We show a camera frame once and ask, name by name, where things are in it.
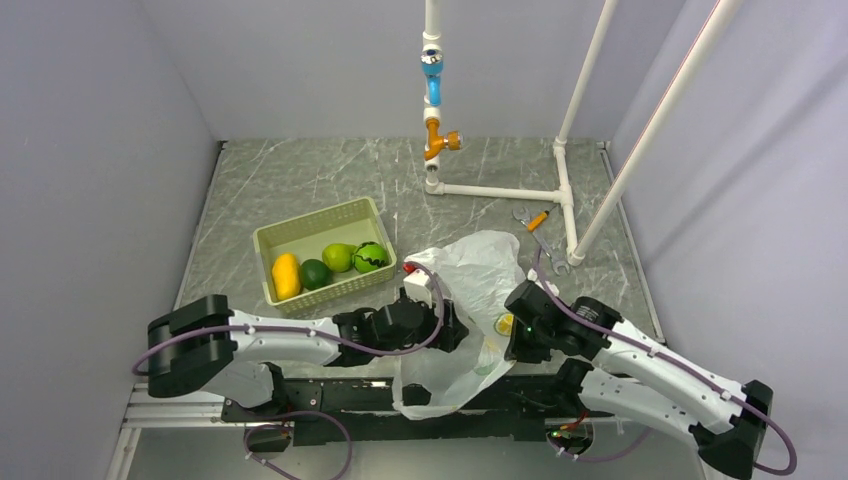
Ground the green black striped fake melon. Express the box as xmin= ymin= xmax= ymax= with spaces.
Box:
xmin=352 ymin=242 xmax=391 ymax=274

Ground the white plastic bag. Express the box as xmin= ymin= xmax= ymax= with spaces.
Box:
xmin=392 ymin=230 xmax=526 ymax=421

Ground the light green fake fruit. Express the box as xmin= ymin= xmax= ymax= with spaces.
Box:
xmin=322 ymin=243 xmax=357 ymax=273

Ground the yellow fake fruit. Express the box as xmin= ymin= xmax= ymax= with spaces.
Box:
xmin=271 ymin=253 xmax=302 ymax=301

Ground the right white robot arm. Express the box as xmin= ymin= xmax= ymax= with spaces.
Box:
xmin=505 ymin=281 xmax=773 ymax=479

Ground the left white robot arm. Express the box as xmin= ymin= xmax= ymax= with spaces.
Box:
xmin=133 ymin=294 xmax=469 ymax=420

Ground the pale green plastic basket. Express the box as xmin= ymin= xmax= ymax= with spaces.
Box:
xmin=252 ymin=197 xmax=398 ymax=316

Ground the silver orange wrench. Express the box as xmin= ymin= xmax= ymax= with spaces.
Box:
xmin=512 ymin=206 xmax=571 ymax=275

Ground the orange pipe valve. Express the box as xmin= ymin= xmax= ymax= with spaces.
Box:
xmin=424 ymin=117 xmax=463 ymax=161

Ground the blue pipe valve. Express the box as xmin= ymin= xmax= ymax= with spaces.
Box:
xmin=420 ymin=44 xmax=444 ymax=107

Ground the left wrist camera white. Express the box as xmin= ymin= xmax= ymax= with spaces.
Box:
xmin=403 ymin=263 xmax=440 ymax=309

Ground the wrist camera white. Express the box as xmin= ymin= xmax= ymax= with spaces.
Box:
xmin=403 ymin=263 xmax=440 ymax=309
xmin=526 ymin=268 xmax=560 ymax=297

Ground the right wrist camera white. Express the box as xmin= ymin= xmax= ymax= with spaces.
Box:
xmin=526 ymin=268 xmax=560 ymax=297

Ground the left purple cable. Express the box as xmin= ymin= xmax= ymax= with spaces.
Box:
xmin=131 ymin=261 xmax=446 ymax=379

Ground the purple cable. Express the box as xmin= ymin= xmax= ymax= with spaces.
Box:
xmin=531 ymin=248 xmax=798 ymax=477
xmin=131 ymin=261 xmax=446 ymax=379

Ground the white pvc pipe frame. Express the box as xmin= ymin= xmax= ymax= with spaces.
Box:
xmin=421 ymin=0 xmax=742 ymax=267

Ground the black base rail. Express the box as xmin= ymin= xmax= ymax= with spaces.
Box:
xmin=221 ymin=375 xmax=585 ymax=441

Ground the aluminium frame rail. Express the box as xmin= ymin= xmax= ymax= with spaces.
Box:
xmin=123 ymin=383 xmax=224 ymax=429

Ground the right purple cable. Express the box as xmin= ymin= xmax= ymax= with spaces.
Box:
xmin=531 ymin=248 xmax=798 ymax=477

